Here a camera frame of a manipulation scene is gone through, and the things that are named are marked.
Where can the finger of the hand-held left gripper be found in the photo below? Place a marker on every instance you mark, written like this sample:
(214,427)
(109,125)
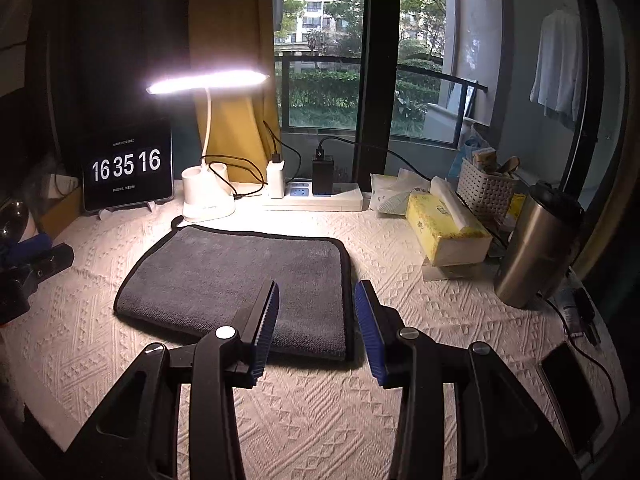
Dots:
(27,250)
(52,262)

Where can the white charger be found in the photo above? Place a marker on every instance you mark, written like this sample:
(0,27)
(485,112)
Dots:
(275,180)

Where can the white plastic basket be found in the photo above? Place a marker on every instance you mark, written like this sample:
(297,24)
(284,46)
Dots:
(485,192)

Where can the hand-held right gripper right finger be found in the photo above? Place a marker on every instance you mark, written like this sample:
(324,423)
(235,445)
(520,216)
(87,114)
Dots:
(368,332)

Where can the white power strip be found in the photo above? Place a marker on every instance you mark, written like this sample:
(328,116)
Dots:
(340,202)

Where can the cardboard box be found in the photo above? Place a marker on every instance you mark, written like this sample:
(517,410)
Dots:
(60,215)

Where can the white textured tablecloth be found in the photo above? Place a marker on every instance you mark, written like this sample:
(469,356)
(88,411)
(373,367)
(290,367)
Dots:
(310,420)

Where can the tablet with clock display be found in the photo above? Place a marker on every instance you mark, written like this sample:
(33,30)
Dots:
(125,165)

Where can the grey towel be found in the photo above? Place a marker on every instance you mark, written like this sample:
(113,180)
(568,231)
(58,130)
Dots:
(225,275)

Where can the blue plastic bag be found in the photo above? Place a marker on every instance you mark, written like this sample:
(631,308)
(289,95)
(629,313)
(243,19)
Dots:
(462,157)

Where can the white hanging shirt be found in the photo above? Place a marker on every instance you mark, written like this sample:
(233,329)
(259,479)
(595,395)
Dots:
(557,65)

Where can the black charger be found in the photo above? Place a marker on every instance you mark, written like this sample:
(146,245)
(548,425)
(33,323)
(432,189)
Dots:
(323,177)

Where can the white soft tissue pack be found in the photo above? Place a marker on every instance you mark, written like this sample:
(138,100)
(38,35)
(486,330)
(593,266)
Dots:
(392,200)

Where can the white tablet stand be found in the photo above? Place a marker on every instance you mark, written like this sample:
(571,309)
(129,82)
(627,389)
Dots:
(106,213)

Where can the yellow curtain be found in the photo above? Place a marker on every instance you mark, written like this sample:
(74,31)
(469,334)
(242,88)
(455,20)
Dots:
(225,25)

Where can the yellow tissue box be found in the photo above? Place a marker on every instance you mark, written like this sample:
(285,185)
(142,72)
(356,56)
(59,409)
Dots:
(440,232)

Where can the black smartphone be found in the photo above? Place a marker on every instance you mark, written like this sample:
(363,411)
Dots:
(570,395)

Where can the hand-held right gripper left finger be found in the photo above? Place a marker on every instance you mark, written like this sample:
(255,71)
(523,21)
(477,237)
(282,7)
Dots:
(264,332)

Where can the white desk lamp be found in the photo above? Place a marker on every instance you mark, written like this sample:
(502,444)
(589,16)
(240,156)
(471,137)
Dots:
(207,200)

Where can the steel tumbler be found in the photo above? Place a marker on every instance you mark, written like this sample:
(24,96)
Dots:
(530,250)

